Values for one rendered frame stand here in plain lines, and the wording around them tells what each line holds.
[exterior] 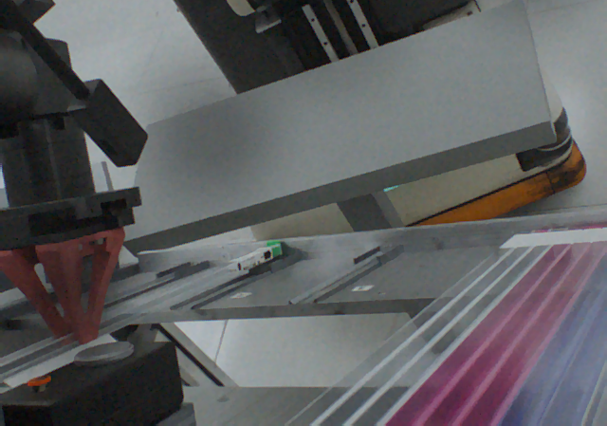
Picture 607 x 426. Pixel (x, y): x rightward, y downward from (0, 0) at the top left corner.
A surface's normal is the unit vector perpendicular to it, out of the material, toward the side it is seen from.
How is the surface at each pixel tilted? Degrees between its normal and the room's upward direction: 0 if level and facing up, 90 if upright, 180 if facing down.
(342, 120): 0
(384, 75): 0
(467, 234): 46
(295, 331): 0
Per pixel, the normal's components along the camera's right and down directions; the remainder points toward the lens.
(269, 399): -0.15, -0.99
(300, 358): -0.42, -0.61
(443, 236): -0.44, 0.14
